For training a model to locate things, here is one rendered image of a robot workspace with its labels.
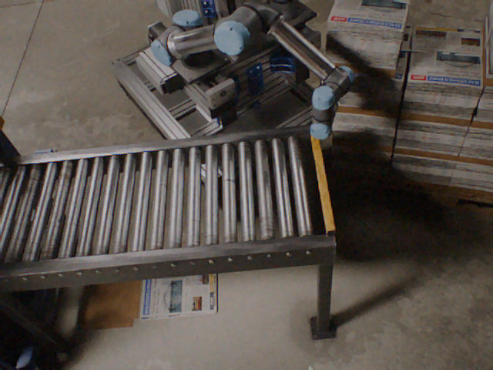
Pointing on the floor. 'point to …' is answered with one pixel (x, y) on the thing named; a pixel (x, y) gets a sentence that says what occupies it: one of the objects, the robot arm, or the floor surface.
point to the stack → (420, 93)
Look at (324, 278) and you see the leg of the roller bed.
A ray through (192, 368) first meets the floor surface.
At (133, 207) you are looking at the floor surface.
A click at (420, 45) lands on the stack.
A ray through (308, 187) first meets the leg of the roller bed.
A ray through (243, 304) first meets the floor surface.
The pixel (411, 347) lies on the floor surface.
